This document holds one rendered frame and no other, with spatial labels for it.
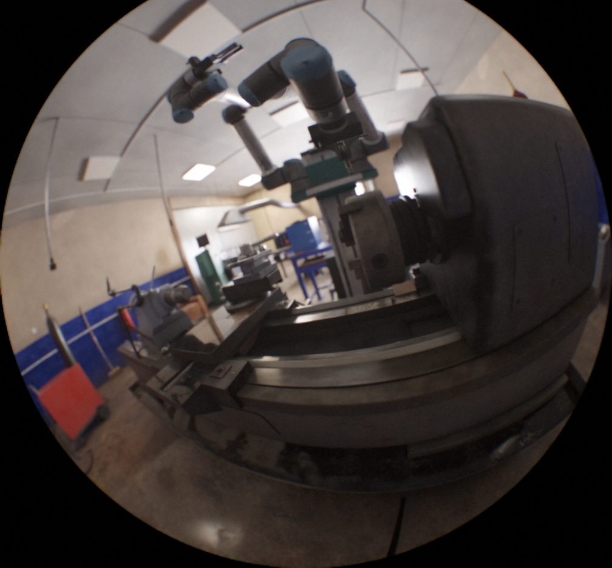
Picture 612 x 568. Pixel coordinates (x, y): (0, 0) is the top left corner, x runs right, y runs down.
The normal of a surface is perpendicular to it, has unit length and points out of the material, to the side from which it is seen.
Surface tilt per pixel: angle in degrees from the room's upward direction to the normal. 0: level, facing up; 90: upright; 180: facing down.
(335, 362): 48
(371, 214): 55
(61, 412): 90
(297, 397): 0
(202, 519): 0
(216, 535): 0
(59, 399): 90
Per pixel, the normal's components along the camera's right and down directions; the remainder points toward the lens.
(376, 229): -0.37, -0.02
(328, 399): -0.32, -0.93
